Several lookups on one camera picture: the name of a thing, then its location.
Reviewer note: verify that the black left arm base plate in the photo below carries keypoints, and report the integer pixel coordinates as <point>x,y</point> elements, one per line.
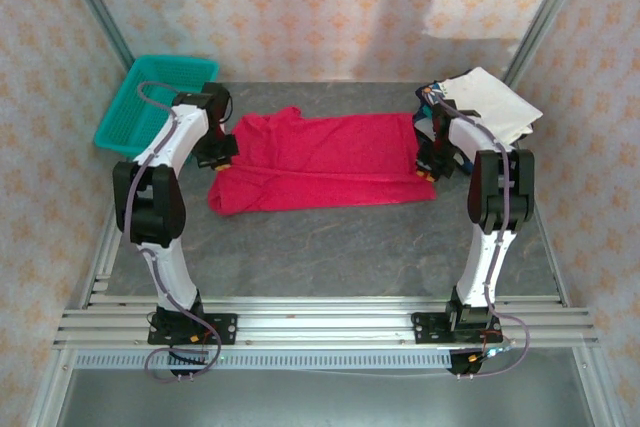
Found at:
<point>222,327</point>

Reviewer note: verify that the aluminium rail beam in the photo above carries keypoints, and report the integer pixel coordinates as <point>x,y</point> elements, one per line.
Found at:
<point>325,327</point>

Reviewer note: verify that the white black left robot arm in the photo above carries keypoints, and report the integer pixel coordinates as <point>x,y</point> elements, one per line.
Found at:
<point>170,142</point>

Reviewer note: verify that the stack of folded clothes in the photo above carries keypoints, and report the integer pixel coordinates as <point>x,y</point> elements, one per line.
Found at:
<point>462,168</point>

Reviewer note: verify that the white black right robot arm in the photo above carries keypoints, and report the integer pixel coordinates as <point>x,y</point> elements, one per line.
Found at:
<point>492,257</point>

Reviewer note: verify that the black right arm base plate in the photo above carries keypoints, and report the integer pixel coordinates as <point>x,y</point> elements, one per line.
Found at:
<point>427,327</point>

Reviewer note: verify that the aluminium frame post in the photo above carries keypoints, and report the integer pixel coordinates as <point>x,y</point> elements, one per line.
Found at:
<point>545,12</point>
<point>95,2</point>

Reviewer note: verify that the white folded t-shirt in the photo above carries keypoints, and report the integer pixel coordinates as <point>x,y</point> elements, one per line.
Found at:
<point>495,102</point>

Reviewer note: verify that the teal printed folded t-shirt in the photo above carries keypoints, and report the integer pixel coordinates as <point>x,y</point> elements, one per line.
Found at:
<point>422,116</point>

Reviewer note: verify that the grey metal shelf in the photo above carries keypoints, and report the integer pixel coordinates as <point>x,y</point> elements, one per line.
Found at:
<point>325,397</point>

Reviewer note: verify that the red t-shirt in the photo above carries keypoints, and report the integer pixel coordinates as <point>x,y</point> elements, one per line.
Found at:
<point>325,162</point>

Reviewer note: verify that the teal plastic basket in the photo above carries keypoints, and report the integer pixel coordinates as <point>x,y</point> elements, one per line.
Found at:
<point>125,117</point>

